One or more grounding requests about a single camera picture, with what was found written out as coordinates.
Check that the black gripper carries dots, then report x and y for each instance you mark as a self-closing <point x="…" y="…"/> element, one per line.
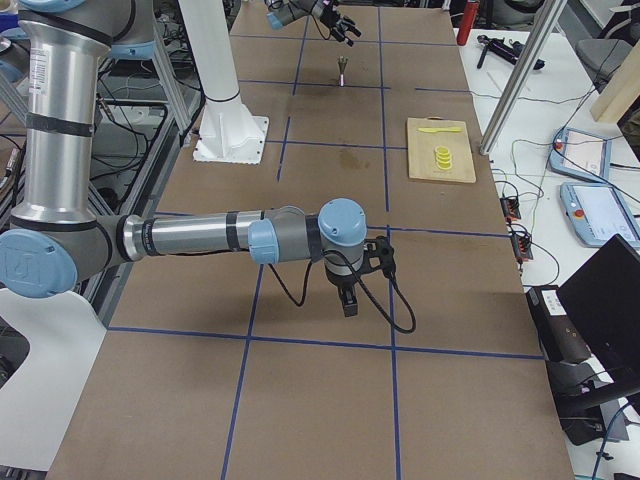
<point x="328" y="17"/>
<point x="341" y="281"/>

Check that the steel jigger measuring cup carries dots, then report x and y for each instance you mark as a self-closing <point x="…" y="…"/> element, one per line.
<point x="342" y="63"/>

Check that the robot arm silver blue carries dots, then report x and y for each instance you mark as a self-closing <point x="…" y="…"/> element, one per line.
<point x="283" y="13"/>
<point x="54" y="241"/>

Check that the red bottle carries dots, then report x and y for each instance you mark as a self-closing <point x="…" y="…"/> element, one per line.
<point x="467" y="21"/>

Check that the wooden cutting board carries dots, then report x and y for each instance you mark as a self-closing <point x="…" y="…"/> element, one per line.
<point x="421" y="161"/>

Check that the yellow plastic knife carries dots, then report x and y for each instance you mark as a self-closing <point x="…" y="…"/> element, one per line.
<point x="434" y="130"/>

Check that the lemon slices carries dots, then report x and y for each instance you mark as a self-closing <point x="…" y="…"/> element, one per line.
<point x="443" y="158"/>

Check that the black handheld tool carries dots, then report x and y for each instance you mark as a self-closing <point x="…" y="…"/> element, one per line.
<point x="509" y="51"/>

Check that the black box with label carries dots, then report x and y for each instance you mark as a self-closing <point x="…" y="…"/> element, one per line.
<point x="559" y="336"/>

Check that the black monitor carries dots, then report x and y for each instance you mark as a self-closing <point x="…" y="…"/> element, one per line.
<point x="602" y="300"/>

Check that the far teach pendant tablet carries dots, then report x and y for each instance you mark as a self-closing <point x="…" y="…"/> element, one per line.
<point x="580" y="155"/>

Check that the teach pendant tablet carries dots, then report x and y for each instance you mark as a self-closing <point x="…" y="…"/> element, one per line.
<point x="597" y="212"/>
<point x="580" y="155"/>

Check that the near teach pendant tablet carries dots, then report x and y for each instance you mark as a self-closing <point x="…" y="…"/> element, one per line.
<point x="597" y="212"/>

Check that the white curved chair panel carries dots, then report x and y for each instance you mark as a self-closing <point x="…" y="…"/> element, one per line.
<point x="39" y="399"/>

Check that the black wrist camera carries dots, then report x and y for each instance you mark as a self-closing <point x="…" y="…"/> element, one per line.
<point x="379" y="256"/>

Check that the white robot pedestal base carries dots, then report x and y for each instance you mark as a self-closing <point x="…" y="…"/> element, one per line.
<point x="228" y="132"/>

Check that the aluminium frame post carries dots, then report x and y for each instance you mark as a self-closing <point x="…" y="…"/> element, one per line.
<point x="542" y="28"/>

